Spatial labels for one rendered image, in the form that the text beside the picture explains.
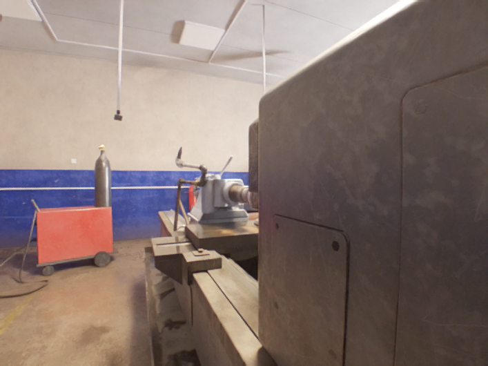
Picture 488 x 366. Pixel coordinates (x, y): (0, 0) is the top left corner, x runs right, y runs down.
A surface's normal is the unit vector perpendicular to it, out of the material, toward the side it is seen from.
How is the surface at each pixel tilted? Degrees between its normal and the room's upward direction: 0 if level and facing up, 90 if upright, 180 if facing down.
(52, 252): 90
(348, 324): 90
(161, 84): 90
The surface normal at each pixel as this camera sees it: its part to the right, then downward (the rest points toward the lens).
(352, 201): -0.92, 0.00
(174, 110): 0.39, 0.01
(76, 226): 0.68, 0.01
